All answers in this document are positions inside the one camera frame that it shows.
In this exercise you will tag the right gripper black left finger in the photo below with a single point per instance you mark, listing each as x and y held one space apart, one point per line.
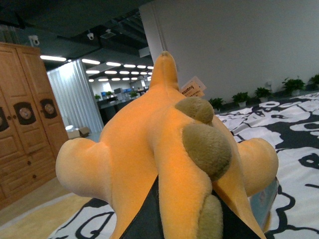
147 222

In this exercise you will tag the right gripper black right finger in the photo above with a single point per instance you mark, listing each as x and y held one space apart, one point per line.
233 226

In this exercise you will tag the orange plush dinosaur toy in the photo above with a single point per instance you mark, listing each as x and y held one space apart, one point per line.
180 140

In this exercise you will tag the yellow and grey round rug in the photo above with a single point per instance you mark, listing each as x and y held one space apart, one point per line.
41 221

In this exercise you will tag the cardboard box on floor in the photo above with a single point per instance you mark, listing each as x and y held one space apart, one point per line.
84 131

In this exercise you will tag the black and white duvet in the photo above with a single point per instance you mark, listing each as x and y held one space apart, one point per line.
286 209

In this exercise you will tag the white curtain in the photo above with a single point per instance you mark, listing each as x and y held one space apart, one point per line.
75 97

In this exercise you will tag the toy paper hang tag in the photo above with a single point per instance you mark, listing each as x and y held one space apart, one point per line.
193 88

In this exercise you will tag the wooden wardrobe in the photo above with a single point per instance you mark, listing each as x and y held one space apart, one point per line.
31 127

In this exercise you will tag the potted plant by wall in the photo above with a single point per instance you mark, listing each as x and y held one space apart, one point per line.
293 86
263 94
217 103
241 99

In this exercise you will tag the white security camera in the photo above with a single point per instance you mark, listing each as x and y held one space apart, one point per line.
90 36

